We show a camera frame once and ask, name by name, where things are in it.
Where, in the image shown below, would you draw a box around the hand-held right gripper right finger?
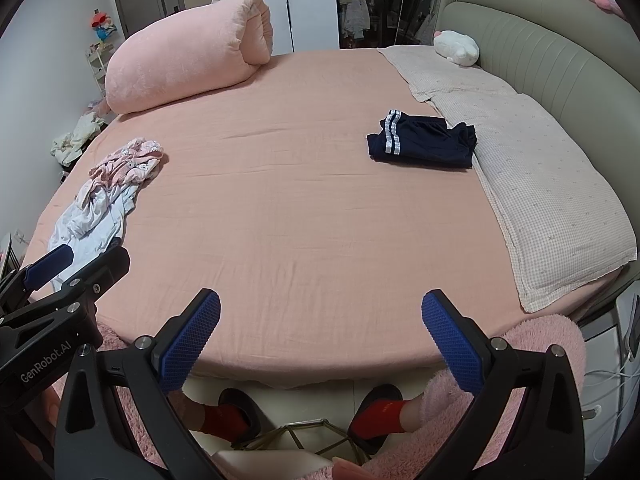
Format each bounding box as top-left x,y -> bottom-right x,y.
402,289 -> 587,480

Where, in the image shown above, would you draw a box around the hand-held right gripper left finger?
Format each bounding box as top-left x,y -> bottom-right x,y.
54,287 -> 236,480

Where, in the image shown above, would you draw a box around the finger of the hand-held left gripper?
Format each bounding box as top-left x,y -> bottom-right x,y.
0,246 -> 132,356
0,244 -> 75,311

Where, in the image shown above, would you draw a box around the pink printed pajama pants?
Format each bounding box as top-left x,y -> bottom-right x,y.
89,137 -> 165,196

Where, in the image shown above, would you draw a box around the person's right forearm pink sleeve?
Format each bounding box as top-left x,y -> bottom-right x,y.
422,314 -> 587,480

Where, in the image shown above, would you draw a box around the pile of light clothes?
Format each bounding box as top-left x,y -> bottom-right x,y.
51,112 -> 108,166

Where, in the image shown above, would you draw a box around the glass closet with hanging clothes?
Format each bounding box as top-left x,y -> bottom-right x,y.
334,0 -> 451,50

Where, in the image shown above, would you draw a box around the white striped garment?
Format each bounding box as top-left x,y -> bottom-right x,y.
47,175 -> 141,293

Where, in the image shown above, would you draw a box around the person's red socked foot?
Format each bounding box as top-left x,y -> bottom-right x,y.
350,399 -> 426,441
181,394 -> 253,445

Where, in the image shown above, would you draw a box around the round bed with pink sheet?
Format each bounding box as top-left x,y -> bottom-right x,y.
22,49 -> 626,391

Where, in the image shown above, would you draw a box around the white nightstand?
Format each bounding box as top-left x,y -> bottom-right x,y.
580,290 -> 640,476

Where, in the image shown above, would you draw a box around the white shelf rack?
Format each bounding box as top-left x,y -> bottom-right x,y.
85,40 -> 118,106

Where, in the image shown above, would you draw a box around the navy shorts with white stripes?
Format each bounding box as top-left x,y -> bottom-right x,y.
366,109 -> 477,170

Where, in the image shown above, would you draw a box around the rolled pink duvet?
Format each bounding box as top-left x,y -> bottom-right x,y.
104,0 -> 275,115

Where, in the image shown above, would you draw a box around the red and blue toy figure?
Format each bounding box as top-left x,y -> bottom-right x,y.
90,9 -> 117,41

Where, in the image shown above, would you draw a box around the white plush toy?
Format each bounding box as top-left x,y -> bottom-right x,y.
433,30 -> 481,68

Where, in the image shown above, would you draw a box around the grey-green padded headboard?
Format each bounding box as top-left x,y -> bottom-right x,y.
431,0 -> 640,271

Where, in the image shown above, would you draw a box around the white wardrobe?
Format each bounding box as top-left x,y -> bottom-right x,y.
235,0 -> 341,53

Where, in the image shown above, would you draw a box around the gold wire stool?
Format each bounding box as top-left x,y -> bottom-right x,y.
232,419 -> 371,466

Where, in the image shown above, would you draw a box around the white cable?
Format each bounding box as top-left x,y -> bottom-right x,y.
585,355 -> 640,378

